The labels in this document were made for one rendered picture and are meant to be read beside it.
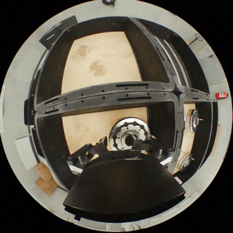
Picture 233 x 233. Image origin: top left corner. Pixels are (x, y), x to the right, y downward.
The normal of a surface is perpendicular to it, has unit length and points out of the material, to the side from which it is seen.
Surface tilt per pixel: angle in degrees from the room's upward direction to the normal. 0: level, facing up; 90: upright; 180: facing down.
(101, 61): 0
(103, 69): 0
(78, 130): 0
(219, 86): 90
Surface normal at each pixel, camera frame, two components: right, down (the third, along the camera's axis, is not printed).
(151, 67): -0.99, 0.11
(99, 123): 0.00, 0.03
